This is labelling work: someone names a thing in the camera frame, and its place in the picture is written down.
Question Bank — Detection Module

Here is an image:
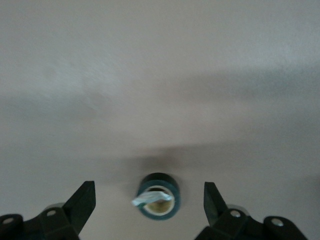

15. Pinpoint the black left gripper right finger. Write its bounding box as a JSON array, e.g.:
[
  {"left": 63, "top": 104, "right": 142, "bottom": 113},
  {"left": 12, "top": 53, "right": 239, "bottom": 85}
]
[{"left": 194, "top": 181, "right": 309, "bottom": 240}]

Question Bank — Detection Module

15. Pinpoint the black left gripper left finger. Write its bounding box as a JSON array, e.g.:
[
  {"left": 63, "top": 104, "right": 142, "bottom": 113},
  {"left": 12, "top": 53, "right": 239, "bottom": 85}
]
[{"left": 0, "top": 180, "right": 97, "bottom": 240}]

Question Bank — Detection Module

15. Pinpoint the brown table cover sheet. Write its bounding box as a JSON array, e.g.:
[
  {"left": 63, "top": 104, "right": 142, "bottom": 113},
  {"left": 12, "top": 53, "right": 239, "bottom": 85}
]
[{"left": 0, "top": 0, "right": 320, "bottom": 240}]

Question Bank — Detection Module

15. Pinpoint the dark teal tape roll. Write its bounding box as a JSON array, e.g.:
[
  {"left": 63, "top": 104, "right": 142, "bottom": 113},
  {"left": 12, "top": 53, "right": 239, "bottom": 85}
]
[{"left": 131, "top": 172, "right": 181, "bottom": 221}]

